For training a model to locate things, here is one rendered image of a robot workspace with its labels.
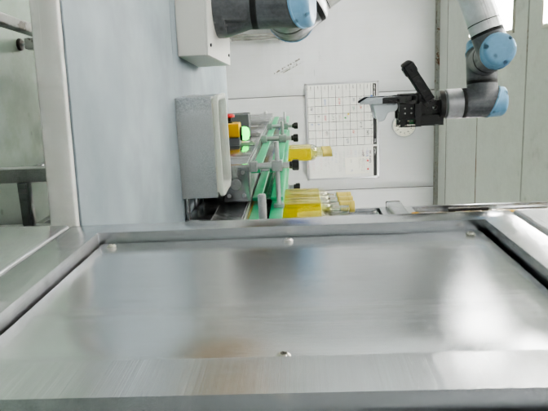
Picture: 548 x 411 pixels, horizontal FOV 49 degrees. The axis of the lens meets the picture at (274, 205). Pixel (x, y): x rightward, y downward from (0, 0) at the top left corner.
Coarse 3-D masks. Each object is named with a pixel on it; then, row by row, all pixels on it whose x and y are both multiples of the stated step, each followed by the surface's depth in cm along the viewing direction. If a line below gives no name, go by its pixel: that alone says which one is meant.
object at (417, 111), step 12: (420, 96) 148; (444, 96) 148; (408, 108) 149; (420, 108) 148; (432, 108) 150; (444, 108) 148; (396, 120) 153; (408, 120) 151; (420, 120) 149; (432, 120) 150
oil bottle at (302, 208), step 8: (304, 200) 165; (312, 200) 164; (320, 200) 164; (288, 208) 161; (296, 208) 161; (304, 208) 161; (312, 208) 161; (320, 208) 160; (328, 208) 161; (288, 216) 161; (296, 216) 161; (304, 216) 161; (312, 216) 161; (320, 216) 161; (328, 216) 161
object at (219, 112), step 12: (216, 96) 128; (216, 108) 127; (216, 120) 128; (216, 132) 128; (216, 144) 129; (228, 144) 145; (216, 156) 130; (228, 156) 146; (216, 168) 131; (228, 168) 146; (228, 180) 146
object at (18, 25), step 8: (0, 16) 165; (8, 16) 170; (0, 24) 169; (8, 24) 170; (16, 24) 175; (24, 24) 180; (24, 32) 183; (16, 40) 217; (24, 40) 216; (32, 40) 216; (32, 48) 217
